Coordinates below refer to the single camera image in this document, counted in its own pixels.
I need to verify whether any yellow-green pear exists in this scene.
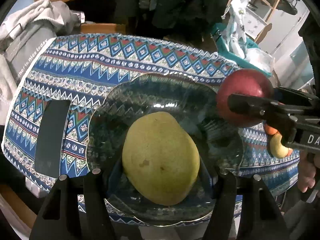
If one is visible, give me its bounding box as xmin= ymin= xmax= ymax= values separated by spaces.
xmin=122 ymin=112 xmax=200 ymax=206
xmin=269 ymin=133 xmax=289 ymax=159

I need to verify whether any red apple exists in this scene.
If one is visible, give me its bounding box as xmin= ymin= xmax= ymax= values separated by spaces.
xmin=216 ymin=69 xmax=274 ymax=127

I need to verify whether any person's right hand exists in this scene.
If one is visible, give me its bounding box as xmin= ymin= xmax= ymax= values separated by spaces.
xmin=298 ymin=152 xmax=320 ymax=193

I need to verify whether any clear plastic bag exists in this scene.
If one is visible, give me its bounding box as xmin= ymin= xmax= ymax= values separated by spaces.
xmin=246 ymin=48 xmax=275 ymax=74

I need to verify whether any black smartphone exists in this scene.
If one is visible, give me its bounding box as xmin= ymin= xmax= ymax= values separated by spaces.
xmin=34 ymin=100 xmax=71 ymax=178

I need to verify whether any blue patterned tablecloth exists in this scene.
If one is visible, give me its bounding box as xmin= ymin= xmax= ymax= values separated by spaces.
xmin=1 ymin=32 xmax=301 ymax=227

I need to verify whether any dark hanging bag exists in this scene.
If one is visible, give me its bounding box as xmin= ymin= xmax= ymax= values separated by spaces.
xmin=276 ymin=0 xmax=298 ymax=15

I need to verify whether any teal plastic basket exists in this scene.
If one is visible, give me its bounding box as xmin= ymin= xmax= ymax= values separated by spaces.
xmin=211 ymin=23 xmax=271 ymax=77

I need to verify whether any dark glass fruit bowl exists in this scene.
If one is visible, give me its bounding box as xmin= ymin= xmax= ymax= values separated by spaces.
xmin=86 ymin=74 xmax=244 ymax=225

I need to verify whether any black hanging coat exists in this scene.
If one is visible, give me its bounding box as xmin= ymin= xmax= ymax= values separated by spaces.
xmin=114 ymin=0 xmax=228 ymax=46

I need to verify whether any grey clothing pile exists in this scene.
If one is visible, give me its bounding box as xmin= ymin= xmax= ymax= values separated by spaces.
xmin=1 ymin=0 xmax=85 ymax=83

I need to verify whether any wooden drawer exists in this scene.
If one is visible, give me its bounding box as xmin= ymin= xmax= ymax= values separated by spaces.
xmin=80 ymin=23 xmax=126 ymax=34

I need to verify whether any white fleece garment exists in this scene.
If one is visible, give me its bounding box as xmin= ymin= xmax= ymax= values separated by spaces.
xmin=1 ymin=0 xmax=72 ymax=125

